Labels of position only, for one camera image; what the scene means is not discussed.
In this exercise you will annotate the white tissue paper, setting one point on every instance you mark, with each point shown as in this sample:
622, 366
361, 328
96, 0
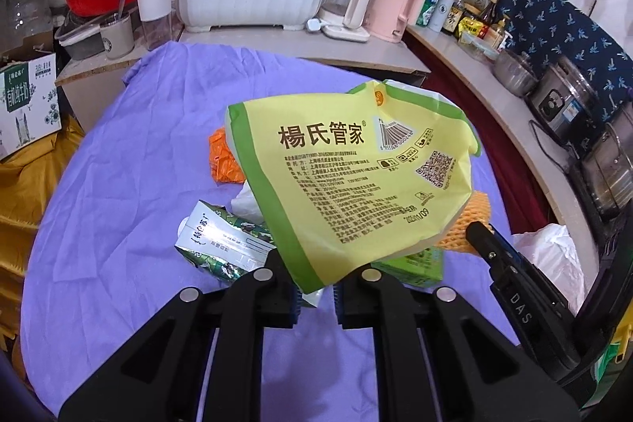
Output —
245, 206

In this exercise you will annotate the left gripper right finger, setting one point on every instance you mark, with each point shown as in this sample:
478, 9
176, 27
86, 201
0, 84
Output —
439, 359

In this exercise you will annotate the white green cardboard box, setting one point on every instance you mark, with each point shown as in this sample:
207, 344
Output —
29, 107

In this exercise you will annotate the dark soy sauce bottle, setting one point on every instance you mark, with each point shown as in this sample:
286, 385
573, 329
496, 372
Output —
452, 19

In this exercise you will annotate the pink electric kettle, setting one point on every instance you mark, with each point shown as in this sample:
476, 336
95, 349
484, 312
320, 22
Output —
389, 19

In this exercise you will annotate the yellow seasoning packet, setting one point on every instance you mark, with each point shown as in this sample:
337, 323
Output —
471, 25

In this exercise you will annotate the white thermos bottle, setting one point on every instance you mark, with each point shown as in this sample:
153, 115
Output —
438, 17

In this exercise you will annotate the orange printed plastic wrapper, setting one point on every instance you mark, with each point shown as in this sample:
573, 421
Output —
223, 165

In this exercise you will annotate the red velvet counter skirt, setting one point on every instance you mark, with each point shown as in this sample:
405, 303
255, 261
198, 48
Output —
526, 206

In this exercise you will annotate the stainless steel bowl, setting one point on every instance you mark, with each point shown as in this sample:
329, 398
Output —
515, 73

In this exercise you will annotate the glass electric kettle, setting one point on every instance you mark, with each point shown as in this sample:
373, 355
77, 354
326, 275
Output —
343, 20

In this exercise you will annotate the purple table cloth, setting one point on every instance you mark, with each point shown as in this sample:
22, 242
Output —
103, 261

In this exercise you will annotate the stacked steel steamer pot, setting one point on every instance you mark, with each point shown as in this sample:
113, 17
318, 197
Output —
608, 167

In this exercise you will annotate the navy patterned cloth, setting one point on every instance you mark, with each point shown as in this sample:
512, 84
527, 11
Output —
549, 29

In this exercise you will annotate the yellow cloth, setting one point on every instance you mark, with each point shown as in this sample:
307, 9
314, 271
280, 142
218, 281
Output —
28, 180

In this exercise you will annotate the clear plastic bag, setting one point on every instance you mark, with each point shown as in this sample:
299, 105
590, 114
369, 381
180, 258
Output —
552, 250

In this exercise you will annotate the yellow green snack bag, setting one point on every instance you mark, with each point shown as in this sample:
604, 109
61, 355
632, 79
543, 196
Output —
346, 179

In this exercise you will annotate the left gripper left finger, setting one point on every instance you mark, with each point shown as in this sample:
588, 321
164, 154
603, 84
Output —
199, 358

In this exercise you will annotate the silver rice cooker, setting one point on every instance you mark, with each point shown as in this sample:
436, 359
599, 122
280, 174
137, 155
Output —
561, 96

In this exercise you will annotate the green drink carton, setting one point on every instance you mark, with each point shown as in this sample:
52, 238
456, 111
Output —
424, 269

